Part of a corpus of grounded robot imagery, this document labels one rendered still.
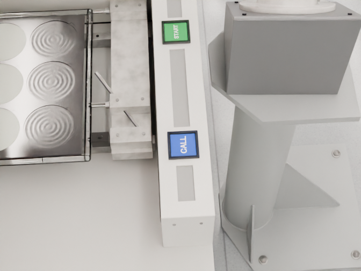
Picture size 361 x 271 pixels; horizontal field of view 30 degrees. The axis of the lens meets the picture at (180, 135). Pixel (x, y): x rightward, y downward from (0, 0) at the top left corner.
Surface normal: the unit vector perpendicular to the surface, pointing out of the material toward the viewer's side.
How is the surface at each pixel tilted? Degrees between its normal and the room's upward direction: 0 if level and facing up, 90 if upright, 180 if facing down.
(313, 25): 90
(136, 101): 0
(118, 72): 0
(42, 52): 0
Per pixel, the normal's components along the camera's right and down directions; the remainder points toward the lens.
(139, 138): 0.00, -0.50
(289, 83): 0.00, 0.87
